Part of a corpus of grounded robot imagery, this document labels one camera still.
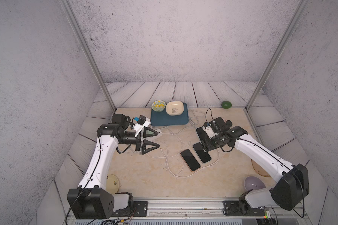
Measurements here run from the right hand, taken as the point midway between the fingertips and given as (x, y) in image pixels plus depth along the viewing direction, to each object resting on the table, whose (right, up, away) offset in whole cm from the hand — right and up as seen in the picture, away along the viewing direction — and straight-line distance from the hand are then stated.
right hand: (208, 144), depth 81 cm
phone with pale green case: (0, -9, +9) cm, 13 cm away
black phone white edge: (-4, +6, -2) cm, 7 cm away
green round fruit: (+25, +26, +38) cm, 52 cm away
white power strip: (-29, +4, +21) cm, 36 cm away
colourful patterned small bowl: (-32, +25, +38) cm, 56 cm away
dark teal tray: (-29, +14, +32) cm, 45 cm away
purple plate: (+24, -21, -2) cm, 32 cm away
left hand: (-27, +5, -15) cm, 31 cm away
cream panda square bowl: (-19, +23, +37) cm, 47 cm away
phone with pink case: (-8, -13, +9) cm, 18 cm away
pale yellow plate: (-55, -24, +1) cm, 60 cm away
